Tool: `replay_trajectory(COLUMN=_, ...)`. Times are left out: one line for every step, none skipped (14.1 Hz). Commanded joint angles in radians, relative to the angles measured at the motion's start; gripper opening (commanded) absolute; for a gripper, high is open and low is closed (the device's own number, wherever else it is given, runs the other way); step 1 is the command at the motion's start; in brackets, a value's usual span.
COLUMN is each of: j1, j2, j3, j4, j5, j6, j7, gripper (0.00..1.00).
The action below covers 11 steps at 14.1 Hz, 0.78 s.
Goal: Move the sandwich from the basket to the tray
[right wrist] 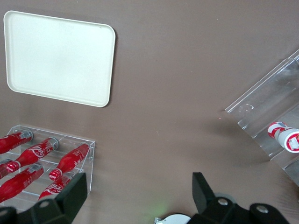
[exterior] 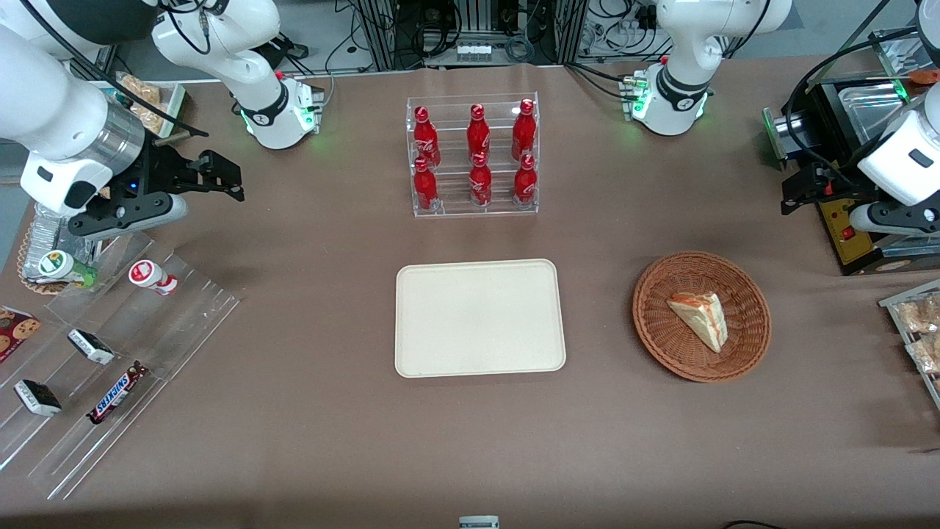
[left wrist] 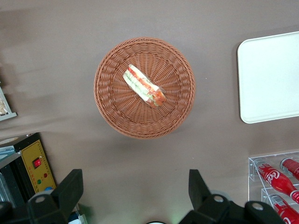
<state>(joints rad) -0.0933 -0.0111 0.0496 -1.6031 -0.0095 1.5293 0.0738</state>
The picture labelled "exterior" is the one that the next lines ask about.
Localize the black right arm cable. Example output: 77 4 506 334
18 0 211 138

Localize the snickers chocolate bar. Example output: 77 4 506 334
87 361 150 425

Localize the green capped yogurt bottle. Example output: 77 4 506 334
38 250 98 288

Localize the small wicker mat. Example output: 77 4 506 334
16 220 74 296

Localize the cream rectangular tray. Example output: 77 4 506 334
395 259 567 378

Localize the black food warmer machine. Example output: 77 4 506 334
762 28 940 277

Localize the triangular sandwich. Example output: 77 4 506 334
667 292 729 354

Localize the grey tray of pastries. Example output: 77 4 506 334
879 279 940 411

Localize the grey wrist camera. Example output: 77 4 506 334
70 192 189 240
848 201 940 237

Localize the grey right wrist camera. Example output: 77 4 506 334
70 192 189 240

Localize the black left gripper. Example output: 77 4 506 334
781 163 879 215

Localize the bagged brown bread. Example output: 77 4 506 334
117 73 167 134

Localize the wrapped brown pastry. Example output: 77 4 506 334
896 294 940 336
905 334 940 376

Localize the tray with bagged bread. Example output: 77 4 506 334
95 72 189 145

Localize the chocolate chip cookie pack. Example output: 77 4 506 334
0 306 42 364

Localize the steel warmer pan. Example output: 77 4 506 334
839 83 908 144

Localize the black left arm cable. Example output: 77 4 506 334
781 28 940 173

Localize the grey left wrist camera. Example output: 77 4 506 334
848 201 940 237

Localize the black white snack bar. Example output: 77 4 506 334
68 328 116 366
14 379 62 418

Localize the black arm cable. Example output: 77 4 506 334
18 0 211 138
781 28 940 173

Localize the brown wicker basket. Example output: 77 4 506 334
632 251 772 383

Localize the clear acrylic stepped display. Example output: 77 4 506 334
0 231 241 501

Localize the aluminium equipment rack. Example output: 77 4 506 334
356 0 590 72

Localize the red white yogurt bottle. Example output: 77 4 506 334
129 259 179 297

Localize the clear acrylic bottle rack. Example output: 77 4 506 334
405 93 540 218

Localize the clear plastic water bottle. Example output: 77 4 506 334
22 202 101 284

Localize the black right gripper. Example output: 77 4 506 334
110 140 246 212

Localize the red cola bottle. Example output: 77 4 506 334
469 152 494 207
413 156 440 212
413 107 441 168
467 104 491 164
512 98 538 161
513 154 538 206

